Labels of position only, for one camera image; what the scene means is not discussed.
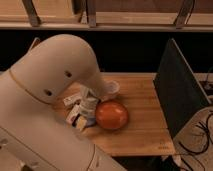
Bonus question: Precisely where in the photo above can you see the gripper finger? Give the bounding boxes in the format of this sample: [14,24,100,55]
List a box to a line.
[66,105,80,124]
[76,115,87,131]

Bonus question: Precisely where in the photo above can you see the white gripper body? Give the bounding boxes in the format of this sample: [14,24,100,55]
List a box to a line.
[80,87,99,118]

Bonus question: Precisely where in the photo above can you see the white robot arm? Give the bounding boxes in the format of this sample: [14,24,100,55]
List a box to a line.
[0,34,126,171]

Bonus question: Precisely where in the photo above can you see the orange ceramic bowl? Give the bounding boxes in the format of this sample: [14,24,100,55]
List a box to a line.
[95,101,128,130]

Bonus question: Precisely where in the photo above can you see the blue cloth piece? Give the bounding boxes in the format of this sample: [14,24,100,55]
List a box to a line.
[85,118,96,127]

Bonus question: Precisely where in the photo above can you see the clear plastic cup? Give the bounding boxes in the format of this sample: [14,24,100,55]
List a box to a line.
[105,81,120,100]

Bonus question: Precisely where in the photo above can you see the left wooden side panel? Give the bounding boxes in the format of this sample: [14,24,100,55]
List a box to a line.
[28,37,41,51]

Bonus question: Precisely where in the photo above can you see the right dark side panel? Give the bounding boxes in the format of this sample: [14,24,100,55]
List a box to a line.
[154,38,211,138]

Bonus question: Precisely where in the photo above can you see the wooden shelf rack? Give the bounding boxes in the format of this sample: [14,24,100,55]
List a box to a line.
[0,0,213,32]

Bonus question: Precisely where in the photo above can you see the black cables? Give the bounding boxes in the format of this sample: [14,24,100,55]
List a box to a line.
[178,111,213,156]

